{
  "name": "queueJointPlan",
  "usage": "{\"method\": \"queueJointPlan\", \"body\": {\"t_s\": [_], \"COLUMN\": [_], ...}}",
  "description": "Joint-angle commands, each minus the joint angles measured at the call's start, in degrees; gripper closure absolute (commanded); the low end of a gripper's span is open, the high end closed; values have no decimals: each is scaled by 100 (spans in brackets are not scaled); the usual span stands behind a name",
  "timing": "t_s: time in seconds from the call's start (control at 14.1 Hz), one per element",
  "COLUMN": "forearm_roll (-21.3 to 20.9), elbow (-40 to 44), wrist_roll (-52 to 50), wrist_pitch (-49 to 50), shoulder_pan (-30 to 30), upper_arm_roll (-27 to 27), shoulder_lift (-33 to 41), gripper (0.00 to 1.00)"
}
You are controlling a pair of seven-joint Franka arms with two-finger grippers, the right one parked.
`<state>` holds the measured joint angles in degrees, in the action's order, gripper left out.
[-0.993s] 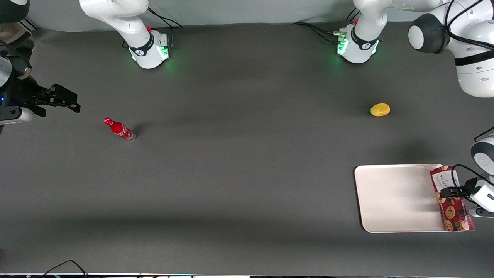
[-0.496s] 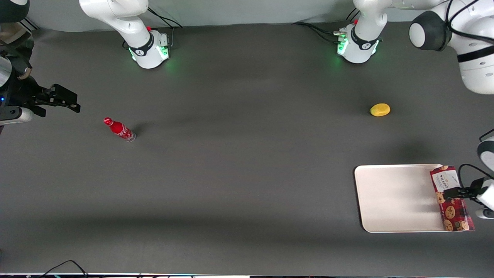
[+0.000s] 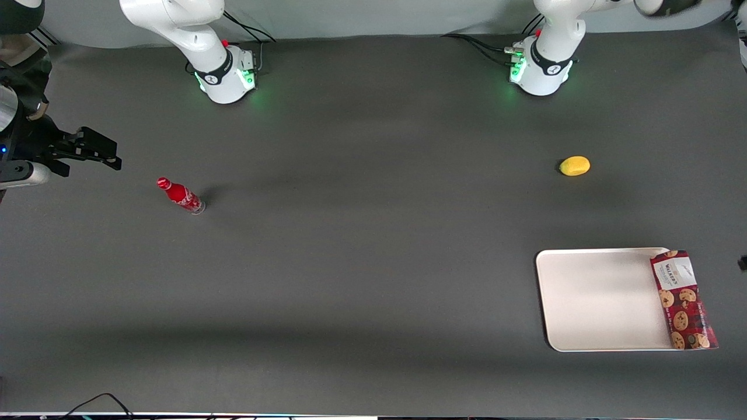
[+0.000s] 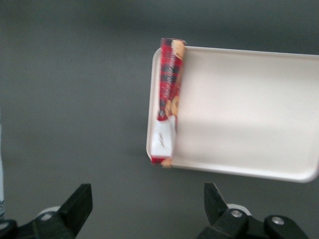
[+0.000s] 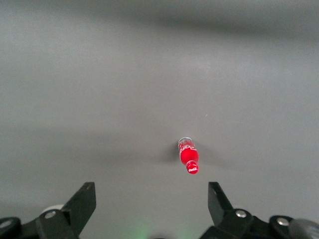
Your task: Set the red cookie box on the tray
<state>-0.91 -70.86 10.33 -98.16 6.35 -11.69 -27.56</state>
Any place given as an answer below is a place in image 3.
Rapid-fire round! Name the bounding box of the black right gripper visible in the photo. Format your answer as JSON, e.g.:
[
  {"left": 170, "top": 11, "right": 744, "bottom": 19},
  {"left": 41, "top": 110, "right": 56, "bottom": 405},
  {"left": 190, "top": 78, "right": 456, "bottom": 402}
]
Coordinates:
[{"left": 19, "top": 114, "right": 123, "bottom": 177}]

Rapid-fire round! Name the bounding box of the red cookie box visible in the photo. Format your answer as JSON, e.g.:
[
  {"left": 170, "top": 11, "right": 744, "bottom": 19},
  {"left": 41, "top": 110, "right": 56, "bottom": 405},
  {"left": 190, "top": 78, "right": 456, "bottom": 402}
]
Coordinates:
[{"left": 649, "top": 249, "right": 719, "bottom": 351}]

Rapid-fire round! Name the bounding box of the white plastic tray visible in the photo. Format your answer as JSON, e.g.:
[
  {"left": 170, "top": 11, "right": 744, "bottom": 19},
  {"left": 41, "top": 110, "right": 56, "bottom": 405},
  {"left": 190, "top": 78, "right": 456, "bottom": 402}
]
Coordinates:
[{"left": 535, "top": 247, "right": 675, "bottom": 353}]

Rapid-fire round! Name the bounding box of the red cola bottle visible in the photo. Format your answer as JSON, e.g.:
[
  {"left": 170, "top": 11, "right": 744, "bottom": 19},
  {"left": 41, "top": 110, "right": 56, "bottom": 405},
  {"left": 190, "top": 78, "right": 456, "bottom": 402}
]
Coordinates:
[{"left": 156, "top": 177, "right": 207, "bottom": 216}]

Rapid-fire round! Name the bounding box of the yellow lemon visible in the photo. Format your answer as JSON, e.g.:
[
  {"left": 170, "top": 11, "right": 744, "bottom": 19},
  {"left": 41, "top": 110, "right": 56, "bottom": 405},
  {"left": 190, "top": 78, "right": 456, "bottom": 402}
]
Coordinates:
[{"left": 558, "top": 156, "right": 591, "bottom": 177}]

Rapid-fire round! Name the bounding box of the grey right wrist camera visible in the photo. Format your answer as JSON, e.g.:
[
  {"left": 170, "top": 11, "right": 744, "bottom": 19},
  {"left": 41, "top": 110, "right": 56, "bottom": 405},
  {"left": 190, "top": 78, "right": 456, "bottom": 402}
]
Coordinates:
[{"left": 0, "top": 162, "right": 51, "bottom": 190}]

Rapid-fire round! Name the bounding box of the black right base cable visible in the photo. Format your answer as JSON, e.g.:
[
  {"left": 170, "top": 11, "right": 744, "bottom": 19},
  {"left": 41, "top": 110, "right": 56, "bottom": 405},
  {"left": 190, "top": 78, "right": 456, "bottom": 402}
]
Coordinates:
[{"left": 221, "top": 10, "right": 277, "bottom": 43}]

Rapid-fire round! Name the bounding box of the black base cable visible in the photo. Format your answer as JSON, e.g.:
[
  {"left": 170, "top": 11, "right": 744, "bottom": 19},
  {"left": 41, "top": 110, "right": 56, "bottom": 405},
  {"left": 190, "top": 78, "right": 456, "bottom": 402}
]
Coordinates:
[
  {"left": 441, "top": 14, "right": 547, "bottom": 67},
  {"left": 221, "top": 10, "right": 277, "bottom": 43}
]

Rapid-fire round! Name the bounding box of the black table edge cable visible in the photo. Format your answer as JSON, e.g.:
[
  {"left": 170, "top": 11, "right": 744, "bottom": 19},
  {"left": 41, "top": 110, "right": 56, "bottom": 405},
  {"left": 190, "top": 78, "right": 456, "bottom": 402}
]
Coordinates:
[{"left": 57, "top": 393, "right": 136, "bottom": 420}]

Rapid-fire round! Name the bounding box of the black left base cable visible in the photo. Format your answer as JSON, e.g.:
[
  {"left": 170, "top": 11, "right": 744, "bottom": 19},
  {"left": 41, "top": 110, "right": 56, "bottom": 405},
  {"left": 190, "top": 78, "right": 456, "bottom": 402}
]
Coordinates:
[{"left": 441, "top": 14, "right": 547, "bottom": 67}]

